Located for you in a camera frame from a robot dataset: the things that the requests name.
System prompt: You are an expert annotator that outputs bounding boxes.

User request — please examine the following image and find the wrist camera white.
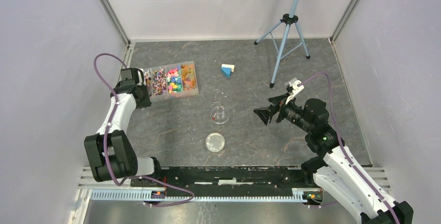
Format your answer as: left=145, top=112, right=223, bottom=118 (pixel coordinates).
left=284, top=78, right=304, bottom=105
left=137, top=69, right=146, bottom=86

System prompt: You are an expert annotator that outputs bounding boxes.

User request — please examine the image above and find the clear compartment candy box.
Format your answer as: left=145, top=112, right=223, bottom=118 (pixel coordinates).
left=144, top=61, right=199, bottom=102

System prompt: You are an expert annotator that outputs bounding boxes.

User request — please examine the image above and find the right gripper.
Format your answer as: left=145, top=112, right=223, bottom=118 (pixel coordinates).
left=253, top=91, right=313, bottom=133

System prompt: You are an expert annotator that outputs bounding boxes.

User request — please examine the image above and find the round clear lid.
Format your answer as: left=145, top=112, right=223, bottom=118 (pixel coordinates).
left=205, top=133, right=226, bottom=152

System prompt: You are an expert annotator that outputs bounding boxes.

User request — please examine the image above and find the blue white block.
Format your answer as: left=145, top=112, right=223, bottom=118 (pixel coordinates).
left=221, top=63, right=235, bottom=78

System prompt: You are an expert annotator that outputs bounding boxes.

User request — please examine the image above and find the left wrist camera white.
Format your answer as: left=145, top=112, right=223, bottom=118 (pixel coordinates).
left=137, top=69, right=146, bottom=86

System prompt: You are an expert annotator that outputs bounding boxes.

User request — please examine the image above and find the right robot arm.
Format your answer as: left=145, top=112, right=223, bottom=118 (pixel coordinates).
left=253, top=94, right=414, bottom=223

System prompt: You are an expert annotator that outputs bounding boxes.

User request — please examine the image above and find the blue tripod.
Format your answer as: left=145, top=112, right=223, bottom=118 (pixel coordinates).
left=254, top=0, right=310, bottom=88

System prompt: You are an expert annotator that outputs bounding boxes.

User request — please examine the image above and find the clear round dish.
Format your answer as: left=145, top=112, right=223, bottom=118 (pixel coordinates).
left=210, top=106, right=230, bottom=125

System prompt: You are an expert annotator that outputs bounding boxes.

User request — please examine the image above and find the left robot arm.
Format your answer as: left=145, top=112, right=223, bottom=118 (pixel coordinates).
left=84, top=68, right=163, bottom=186

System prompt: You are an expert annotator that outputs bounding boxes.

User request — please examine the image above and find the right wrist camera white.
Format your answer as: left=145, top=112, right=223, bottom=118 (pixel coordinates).
left=284, top=78, right=304, bottom=105

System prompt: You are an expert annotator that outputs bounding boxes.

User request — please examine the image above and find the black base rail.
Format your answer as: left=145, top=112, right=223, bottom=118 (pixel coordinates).
left=131, top=166, right=324, bottom=205

